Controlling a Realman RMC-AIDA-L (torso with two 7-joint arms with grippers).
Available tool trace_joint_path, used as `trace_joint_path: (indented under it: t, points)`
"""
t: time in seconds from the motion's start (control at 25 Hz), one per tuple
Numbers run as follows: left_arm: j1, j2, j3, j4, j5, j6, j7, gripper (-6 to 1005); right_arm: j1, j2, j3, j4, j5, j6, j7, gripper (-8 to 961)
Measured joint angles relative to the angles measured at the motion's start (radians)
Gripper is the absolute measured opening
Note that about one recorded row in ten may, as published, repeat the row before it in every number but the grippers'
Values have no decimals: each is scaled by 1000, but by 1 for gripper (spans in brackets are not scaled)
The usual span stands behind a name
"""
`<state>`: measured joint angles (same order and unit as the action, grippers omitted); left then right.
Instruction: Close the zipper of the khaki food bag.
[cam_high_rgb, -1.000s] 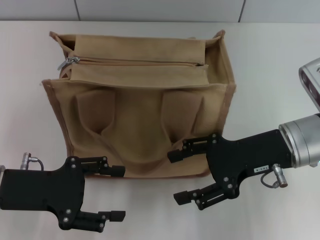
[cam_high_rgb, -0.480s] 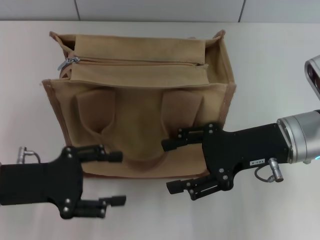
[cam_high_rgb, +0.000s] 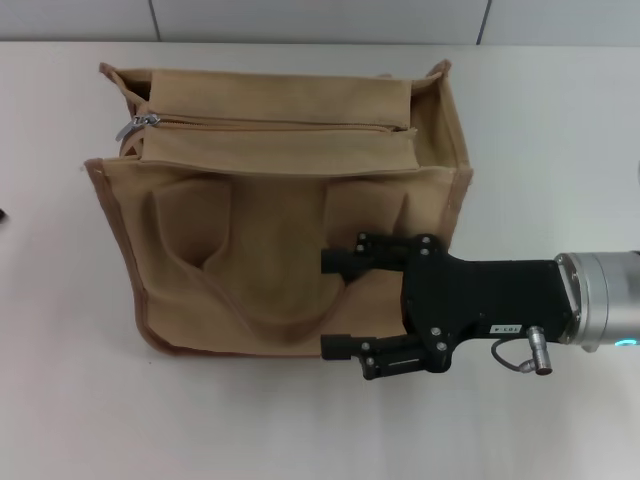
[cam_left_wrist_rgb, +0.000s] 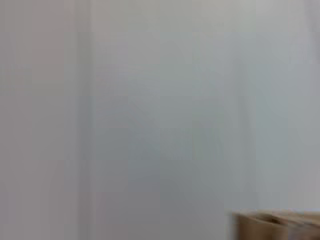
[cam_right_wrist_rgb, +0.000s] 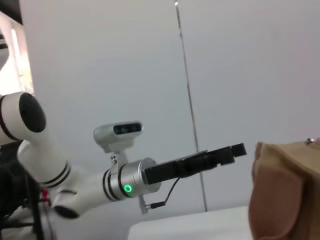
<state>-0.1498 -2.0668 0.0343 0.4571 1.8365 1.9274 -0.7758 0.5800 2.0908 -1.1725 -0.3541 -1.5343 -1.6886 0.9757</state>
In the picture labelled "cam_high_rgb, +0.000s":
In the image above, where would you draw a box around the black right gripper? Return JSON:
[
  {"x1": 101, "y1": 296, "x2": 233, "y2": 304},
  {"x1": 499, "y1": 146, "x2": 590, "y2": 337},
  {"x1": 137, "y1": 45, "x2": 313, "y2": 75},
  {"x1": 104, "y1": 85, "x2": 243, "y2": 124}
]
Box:
[{"x1": 319, "y1": 230, "x2": 577, "y2": 383}]

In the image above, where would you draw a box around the khaki canvas food bag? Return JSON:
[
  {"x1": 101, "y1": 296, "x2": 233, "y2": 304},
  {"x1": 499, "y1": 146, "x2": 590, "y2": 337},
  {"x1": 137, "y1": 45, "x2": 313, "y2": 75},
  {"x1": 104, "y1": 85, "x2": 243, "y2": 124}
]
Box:
[{"x1": 82, "y1": 58, "x2": 474, "y2": 357}]

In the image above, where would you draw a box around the silver metal zipper pull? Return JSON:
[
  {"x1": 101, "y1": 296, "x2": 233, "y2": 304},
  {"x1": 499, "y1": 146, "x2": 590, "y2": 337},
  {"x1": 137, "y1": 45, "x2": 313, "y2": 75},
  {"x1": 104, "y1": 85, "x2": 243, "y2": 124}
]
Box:
[{"x1": 115, "y1": 112, "x2": 162, "y2": 142}]

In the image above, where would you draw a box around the right gripper cable with connectors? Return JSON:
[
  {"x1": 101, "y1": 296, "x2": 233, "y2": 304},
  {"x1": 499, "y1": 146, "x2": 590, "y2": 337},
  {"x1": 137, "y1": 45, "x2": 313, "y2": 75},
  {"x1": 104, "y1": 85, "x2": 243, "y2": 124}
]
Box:
[{"x1": 491, "y1": 323, "x2": 557, "y2": 377}]

